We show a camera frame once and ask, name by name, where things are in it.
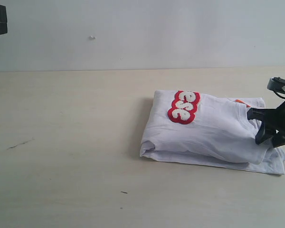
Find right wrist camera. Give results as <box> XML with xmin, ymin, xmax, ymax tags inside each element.
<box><xmin>267</xmin><ymin>77</ymin><xmax>285</xmax><ymax>95</ymax></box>

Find orange neck tag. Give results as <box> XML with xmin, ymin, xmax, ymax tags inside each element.
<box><xmin>234</xmin><ymin>99</ymin><xmax>251</xmax><ymax>108</ymax></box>

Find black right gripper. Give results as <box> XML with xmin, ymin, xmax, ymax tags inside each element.
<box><xmin>247</xmin><ymin>101</ymin><xmax>285</xmax><ymax>148</ymax></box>

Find white t-shirt red lettering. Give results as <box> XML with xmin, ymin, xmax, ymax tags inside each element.
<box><xmin>140</xmin><ymin>90</ymin><xmax>285</xmax><ymax>175</ymax></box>

